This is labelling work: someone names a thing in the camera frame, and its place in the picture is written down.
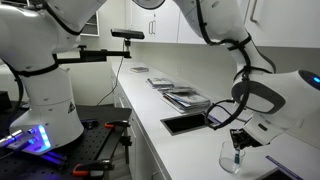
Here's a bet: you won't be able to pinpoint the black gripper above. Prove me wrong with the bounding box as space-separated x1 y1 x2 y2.
229 128 264 152

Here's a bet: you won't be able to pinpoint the clear glass cup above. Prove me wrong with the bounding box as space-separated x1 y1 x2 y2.
218 140 246 175

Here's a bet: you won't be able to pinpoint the dark object counter edge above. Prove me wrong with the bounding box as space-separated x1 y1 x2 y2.
265 155 304 180

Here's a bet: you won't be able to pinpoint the black rectangular counter cutout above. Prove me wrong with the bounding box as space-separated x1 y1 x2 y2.
160 111 218 137

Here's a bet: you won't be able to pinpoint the white lower counter cabinets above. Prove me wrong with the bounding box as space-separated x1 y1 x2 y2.
111 71 169 180

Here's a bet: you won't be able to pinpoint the large magazine stack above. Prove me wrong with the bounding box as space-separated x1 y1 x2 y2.
161 91 212 115

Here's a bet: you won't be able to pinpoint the flat dark magazine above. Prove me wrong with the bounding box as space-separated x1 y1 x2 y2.
157 85 195 95

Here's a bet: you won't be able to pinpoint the small magazine stack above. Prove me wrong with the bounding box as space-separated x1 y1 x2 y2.
146 77 175 90

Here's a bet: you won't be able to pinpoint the small grey book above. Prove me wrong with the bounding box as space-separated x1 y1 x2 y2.
129 66 150 74

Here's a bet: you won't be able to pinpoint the black perforated robot table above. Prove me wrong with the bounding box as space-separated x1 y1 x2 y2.
0 104 133 180

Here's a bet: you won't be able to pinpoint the black box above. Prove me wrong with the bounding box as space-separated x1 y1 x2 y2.
0 91 14 113

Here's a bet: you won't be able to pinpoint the black clamp screw post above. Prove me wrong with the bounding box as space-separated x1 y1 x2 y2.
119 134 133 165

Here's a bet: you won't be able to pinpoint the orange handled black clamp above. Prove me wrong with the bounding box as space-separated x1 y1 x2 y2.
104 119 131 131
72 158 115 177

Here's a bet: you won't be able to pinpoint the silver cabinet door handle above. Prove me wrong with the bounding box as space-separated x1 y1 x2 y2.
250 0 260 24

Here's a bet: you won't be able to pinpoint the thin black camera cable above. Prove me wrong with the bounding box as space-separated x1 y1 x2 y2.
96 41 127 106

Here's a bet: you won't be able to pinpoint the white upper wall cabinets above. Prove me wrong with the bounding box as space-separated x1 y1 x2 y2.
124 0 320 50

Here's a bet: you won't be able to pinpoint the small silver handle pair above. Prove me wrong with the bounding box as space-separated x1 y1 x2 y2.
148 20 157 35

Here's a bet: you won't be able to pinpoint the black stereo camera bar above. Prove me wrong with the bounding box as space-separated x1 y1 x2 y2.
110 28 146 40

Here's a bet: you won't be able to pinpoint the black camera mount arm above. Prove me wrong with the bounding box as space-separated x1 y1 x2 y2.
54 44 133 65

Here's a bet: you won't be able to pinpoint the white wall shelf organizer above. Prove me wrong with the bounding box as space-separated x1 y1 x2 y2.
79 11 101 37

